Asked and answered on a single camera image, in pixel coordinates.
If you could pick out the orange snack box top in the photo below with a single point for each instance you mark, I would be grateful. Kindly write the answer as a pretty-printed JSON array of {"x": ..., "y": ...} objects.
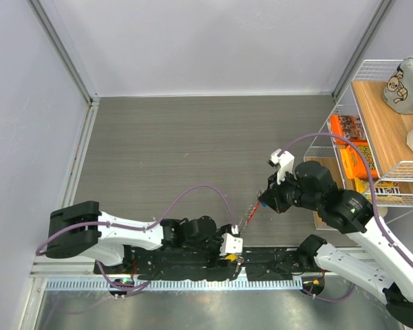
[{"x": 348, "y": 126}]

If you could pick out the orange yellow snack box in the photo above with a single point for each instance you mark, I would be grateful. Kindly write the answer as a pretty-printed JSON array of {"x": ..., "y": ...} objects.
[{"x": 353, "y": 164}]

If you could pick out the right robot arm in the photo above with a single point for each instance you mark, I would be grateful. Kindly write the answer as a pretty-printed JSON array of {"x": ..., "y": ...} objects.
[{"x": 311, "y": 186}]

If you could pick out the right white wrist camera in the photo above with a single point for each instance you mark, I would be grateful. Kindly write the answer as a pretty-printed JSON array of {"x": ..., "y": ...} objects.
[{"x": 282, "y": 162}]

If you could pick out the white wire shelf rack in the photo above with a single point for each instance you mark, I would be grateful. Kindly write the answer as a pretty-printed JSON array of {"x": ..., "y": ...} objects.
[{"x": 385, "y": 129}]

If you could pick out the silver key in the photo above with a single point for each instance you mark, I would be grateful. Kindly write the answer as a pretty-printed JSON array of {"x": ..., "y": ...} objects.
[{"x": 239, "y": 260}]

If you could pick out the yellow key tag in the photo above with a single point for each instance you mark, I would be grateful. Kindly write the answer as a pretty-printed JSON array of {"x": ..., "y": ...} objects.
[{"x": 231, "y": 257}]

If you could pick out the grey printed pouch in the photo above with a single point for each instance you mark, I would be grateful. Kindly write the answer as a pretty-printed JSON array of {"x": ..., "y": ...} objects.
[{"x": 398, "y": 92}]

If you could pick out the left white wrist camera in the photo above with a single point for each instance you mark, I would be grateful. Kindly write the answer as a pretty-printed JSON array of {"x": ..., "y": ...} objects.
[{"x": 232, "y": 243}]

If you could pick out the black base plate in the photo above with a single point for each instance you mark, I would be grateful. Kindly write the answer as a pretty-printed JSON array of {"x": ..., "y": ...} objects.
[{"x": 259, "y": 263}]

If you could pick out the yellow snack bag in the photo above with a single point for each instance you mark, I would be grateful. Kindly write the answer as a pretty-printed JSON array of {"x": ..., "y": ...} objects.
[{"x": 386, "y": 191}]

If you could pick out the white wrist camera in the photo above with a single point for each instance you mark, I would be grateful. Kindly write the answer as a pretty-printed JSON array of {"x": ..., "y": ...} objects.
[
  {"x": 282, "y": 162},
  {"x": 232, "y": 243}
]

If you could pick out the white slotted cable duct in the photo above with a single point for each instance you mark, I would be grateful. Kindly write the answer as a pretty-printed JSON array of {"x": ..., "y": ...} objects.
[{"x": 239, "y": 284}]

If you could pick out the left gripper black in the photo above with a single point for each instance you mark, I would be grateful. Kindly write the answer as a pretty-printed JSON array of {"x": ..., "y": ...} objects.
[{"x": 213, "y": 260}]

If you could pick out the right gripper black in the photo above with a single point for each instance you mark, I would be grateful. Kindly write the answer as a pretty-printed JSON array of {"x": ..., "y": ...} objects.
[{"x": 273, "y": 194}]

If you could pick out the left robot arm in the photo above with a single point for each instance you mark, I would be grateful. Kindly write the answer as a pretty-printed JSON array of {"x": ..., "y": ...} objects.
[{"x": 85, "y": 230}]

